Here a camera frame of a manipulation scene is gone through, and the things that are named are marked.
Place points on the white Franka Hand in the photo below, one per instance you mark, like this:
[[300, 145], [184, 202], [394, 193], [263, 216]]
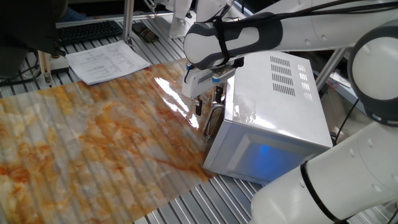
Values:
[[196, 84]]

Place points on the black glass microwave door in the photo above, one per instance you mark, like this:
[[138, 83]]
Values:
[[219, 118]]

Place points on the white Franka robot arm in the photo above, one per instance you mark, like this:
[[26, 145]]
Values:
[[342, 186]]

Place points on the silver microwave oven body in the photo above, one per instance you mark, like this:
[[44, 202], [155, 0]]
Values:
[[264, 102]]

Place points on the white background device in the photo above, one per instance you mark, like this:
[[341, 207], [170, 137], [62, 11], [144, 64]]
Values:
[[180, 26]]

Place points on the black smartphone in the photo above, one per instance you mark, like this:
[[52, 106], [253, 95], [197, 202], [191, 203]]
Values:
[[145, 32]]

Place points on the printed white paper sheets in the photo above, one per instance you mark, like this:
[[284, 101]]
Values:
[[105, 62]]

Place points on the orange marble pattern mat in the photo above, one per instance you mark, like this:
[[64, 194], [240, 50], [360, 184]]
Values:
[[93, 140]]

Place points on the slanted aluminium strut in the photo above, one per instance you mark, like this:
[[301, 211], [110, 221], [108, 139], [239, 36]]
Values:
[[329, 70]]

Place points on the black computer keyboard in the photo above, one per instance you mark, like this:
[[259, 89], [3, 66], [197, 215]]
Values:
[[90, 31]]

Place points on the white emergency stop box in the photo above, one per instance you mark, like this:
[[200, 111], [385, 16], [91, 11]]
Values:
[[59, 63]]

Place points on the blue fabric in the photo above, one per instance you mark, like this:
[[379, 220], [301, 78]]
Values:
[[71, 15]]

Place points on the black monitor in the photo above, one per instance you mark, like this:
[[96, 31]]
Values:
[[25, 28]]

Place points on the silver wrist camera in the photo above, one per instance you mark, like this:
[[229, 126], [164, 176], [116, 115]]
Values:
[[222, 74]]

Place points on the aluminium frame post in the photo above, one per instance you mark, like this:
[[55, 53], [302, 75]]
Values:
[[128, 18]]

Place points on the aluminium frame rail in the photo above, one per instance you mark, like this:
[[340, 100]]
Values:
[[93, 19]]

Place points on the light wooden bracket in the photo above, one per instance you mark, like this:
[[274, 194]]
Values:
[[45, 67]]

